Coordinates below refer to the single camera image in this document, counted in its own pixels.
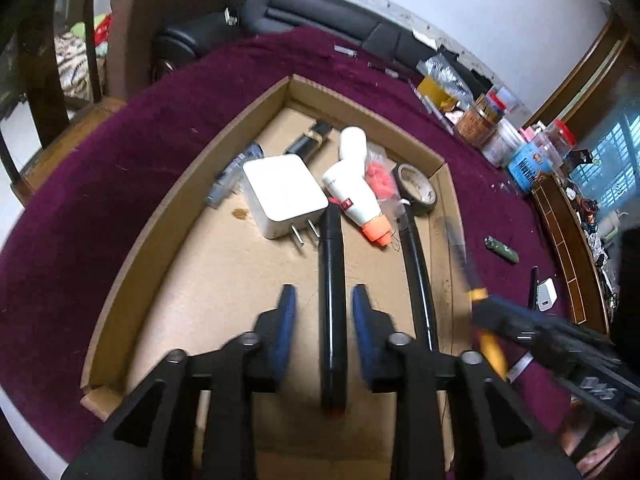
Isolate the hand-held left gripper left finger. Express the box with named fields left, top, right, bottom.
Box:
left=61, top=284, right=298, bottom=480

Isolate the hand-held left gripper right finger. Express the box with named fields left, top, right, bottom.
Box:
left=351, top=284, right=584, bottom=480

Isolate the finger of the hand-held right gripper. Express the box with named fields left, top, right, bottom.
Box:
left=472, top=297, right=546, bottom=349

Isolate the black marker red cap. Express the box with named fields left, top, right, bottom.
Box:
left=318, top=206, right=349, bottom=419

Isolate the black and yellow pen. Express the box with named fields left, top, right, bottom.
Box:
left=442, top=217, right=509, bottom=382

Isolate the dark green marker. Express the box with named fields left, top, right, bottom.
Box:
left=397, top=205, right=442, bottom=357

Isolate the brown cardboard box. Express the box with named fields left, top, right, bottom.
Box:
left=80, top=74, right=473, bottom=480

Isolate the large white charger adapter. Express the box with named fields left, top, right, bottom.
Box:
left=242, top=154, right=330, bottom=257

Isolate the black tape roll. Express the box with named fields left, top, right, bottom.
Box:
left=395, top=163, right=440, bottom=217

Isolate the white glue bottle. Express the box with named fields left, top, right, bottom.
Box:
left=321, top=159, right=394, bottom=247

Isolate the black lipstick case gold band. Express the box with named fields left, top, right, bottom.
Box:
left=283, top=120, right=333, bottom=159

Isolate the small white bottle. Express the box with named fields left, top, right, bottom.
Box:
left=338, top=126, right=368, bottom=166

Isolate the person's right hand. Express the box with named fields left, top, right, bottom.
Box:
left=557, top=402, right=629, bottom=471

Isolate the small white charger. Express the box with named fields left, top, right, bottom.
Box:
left=532, top=278, right=559, bottom=311

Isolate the green lighter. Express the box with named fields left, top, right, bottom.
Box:
left=484, top=236, right=520, bottom=265

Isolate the wooden cabinet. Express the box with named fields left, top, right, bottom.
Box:
left=530, top=175, right=612, bottom=337

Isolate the clear jar blue label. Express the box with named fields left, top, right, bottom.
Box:
left=507, top=137, right=557, bottom=194

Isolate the red item in clear bag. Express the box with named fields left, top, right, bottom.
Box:
left=364, top=152, right=402, bottom=202

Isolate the white plastic jar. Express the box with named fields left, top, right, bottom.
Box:
left=482, top=120, right=522, bottom=167

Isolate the clear jar red lid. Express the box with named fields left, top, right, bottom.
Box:
left=542, top=120, right=577, bottom=169

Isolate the window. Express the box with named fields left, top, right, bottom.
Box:
left=570, top=105, right=640, bottom=223

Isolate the brown glass jar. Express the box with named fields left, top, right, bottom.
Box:
left=457, top=94, right=502, bottom=147

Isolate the yellow tape roll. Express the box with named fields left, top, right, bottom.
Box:
left=417, top=75, right=454, bottom=111

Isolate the silver foil bag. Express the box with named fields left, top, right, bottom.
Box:
left=417, top=52, right=474, bottom=103

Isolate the black leather sofa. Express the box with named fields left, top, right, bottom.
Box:
left=152, top=0, right=438, bottom=70

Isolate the dark wooden chair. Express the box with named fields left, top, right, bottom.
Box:
left=0, top=0, right=127, bottom=207

